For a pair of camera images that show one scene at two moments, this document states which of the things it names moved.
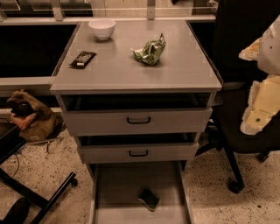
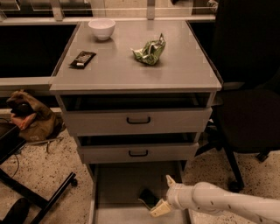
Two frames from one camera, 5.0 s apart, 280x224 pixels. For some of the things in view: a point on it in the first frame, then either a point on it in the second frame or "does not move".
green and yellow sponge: (150, 199) does not move
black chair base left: (10, 141) does not move
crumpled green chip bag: (150, 52) does not move
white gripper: (269, 51) to (174, 196)
